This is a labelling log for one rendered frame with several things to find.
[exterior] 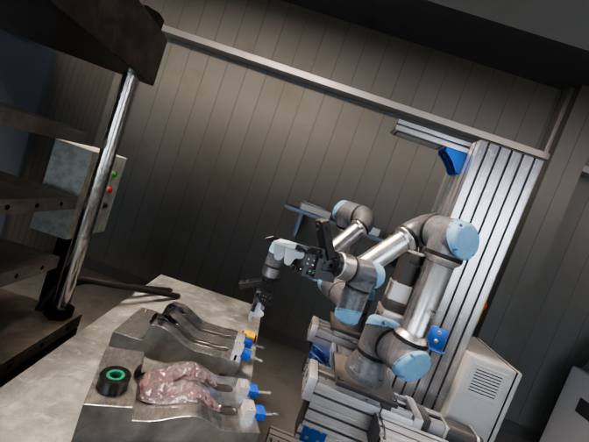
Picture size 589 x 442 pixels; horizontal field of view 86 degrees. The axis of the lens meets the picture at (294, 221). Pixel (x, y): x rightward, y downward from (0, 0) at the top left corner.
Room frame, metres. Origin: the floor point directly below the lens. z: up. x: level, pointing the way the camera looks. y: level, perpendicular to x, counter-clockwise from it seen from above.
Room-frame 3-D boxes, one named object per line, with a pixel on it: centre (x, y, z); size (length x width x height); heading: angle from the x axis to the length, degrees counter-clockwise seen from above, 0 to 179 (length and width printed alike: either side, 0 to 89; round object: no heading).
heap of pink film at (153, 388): (0.97, 0.16, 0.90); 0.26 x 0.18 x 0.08; 112
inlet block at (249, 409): (1.02, -0.11, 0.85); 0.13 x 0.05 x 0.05; 112
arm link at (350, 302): (0.94, -0.24, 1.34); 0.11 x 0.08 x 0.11; 22
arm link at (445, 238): (1.03, -0.49, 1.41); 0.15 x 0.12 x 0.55; 22
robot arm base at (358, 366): (1.15, -0.44, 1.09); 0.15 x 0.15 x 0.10
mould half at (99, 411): (0.96, 0.16, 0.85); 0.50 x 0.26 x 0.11; 112
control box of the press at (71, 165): (1.47, 0.98, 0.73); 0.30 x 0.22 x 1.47; 4
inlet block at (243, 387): (1.12, -0.07, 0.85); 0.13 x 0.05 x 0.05; 112
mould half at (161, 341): (1.31, 0.27, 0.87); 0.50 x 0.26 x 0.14; 94
